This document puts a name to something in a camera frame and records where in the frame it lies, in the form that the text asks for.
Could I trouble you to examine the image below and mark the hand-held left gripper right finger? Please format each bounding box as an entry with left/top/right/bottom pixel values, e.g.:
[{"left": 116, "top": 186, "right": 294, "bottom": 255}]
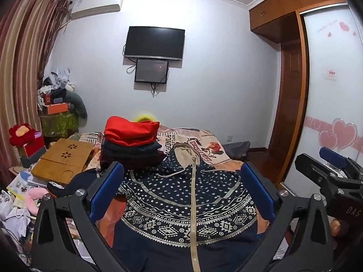
[{"left": 240, "top": 161, "right": 333, "bottom": 272}]

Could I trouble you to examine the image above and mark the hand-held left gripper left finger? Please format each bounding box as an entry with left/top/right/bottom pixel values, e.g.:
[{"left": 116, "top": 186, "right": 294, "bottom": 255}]
[{"left": 31, "top": 161, "right": 126, "bottom": 272}]

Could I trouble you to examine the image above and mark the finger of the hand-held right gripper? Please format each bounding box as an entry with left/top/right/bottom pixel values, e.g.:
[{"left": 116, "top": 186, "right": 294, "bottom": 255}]
[
  {"left": 319, "top": 147, "right": 363, "bottom": 176},
  {"left": 295, "top": 153, "right": 352, "bottom": 197}
]

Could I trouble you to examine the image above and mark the navy patterned zip hoodie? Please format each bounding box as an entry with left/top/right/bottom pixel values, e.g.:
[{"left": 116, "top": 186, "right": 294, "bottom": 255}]
[{"left": 47, "top": 143, "right": 281, "bottom": 272}]

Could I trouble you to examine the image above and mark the person's right hand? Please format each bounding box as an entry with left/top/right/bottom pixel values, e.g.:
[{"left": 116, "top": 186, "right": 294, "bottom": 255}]
[{"left": 330, "top": 218, "right": 345, "bottom": 237}]

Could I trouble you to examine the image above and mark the dark grey cloth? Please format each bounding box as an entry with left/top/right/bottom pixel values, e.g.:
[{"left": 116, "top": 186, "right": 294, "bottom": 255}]
[{"left": 224, "top": 141, "right": 251, "bottom": 159}]

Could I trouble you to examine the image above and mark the frosted heart sliding door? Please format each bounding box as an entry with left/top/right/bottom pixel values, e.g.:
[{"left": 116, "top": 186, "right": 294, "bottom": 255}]
[{"left": 284, "top": 4, "right": 363, "bottom": 193}]

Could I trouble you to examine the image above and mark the bamboo lap desk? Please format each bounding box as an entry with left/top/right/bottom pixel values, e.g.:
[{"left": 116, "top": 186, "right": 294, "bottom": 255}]
[{"left": 31, "top": 138, "right": 95, "bottom": 186}]

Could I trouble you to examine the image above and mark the red folded garment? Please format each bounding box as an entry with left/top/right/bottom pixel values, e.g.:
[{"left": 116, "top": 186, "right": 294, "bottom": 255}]
[{"left": 103, "top": 116, "right": 160, "bottom": 147}]

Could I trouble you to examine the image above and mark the printed bed sheet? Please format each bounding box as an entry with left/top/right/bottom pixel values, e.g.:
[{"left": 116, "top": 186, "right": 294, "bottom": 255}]
[{"left": 68, "top": 125, "right": 273, "bottom": 272}]

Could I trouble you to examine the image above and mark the pink plush toy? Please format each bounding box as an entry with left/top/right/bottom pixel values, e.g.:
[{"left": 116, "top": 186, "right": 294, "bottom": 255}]
[{"left": 25, "top": 187, "right": 53, "bottom": 216}]

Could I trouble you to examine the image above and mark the grey storage box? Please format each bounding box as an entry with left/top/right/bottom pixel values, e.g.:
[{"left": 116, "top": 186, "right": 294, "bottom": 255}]
[{"left": 21, "top": 147, "right": 47, "bottom": 168}]

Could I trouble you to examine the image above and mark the green cloth cover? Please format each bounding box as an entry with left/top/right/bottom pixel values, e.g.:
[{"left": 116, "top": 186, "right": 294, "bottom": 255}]
[{"left": 40, "top": 110, "right": 80, "bottom": 139}]

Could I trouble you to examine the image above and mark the grey plush toy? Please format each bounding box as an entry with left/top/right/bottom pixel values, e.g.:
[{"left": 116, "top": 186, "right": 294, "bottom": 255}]
[{"left": 66, "top": 91, "right": 88, "bottom": 119}]

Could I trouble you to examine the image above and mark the pile of papers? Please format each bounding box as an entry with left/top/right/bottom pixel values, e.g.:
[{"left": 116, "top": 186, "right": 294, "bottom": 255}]
[{"left": 0, "top": 170, "right": 57, "bottom": 250}]

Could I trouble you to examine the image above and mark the orange box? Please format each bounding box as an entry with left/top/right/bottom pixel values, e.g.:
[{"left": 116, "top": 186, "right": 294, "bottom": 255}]
[{"left": 47, "top": 102, "right": 69, "bottom": 115}]

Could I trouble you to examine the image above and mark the red plush flower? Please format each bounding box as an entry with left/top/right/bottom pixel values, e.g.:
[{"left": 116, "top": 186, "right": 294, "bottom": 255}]
[{"left": 8, "top": 123, "right": 37, "bottom": 148}]

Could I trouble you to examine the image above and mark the dark bag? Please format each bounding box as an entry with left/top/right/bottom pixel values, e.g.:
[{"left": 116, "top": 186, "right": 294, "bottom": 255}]
[{"left": 49, "top": 88, "right": 67, "bottom": 104}]

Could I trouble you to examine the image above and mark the pile of white clutter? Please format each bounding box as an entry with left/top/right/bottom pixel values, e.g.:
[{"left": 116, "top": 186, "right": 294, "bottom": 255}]
[{"left": 38, "top": 66, "right": 77, "bottom": 97}]

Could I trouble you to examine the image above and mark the small black monitor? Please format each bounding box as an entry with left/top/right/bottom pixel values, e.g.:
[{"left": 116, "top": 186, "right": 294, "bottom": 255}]
[{"left": 134, "top": 59, "right": 169, "bottom": 84}]

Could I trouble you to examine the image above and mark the wooden wardrobe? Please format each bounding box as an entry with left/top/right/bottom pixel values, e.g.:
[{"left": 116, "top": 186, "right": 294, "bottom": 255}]
[{"left": 249, "top": 0, "right": 358, "bottom": 190}]

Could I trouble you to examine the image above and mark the striped brown curtain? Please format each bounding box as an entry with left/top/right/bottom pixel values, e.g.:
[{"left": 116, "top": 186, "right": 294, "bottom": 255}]
[{"left": 0, "top": 0, "right": 71, "bottom": 182}]

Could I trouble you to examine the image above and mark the white air conditioner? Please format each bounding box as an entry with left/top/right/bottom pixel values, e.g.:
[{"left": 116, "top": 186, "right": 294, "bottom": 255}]
[{"left": 70, "top": 0, "right": 125, "bottom": 20}]

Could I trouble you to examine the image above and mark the black wall television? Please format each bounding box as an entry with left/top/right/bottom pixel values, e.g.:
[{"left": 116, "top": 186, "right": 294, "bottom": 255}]
[{"left": 124, "top": 26, "right": 186, "bottom": 62}]

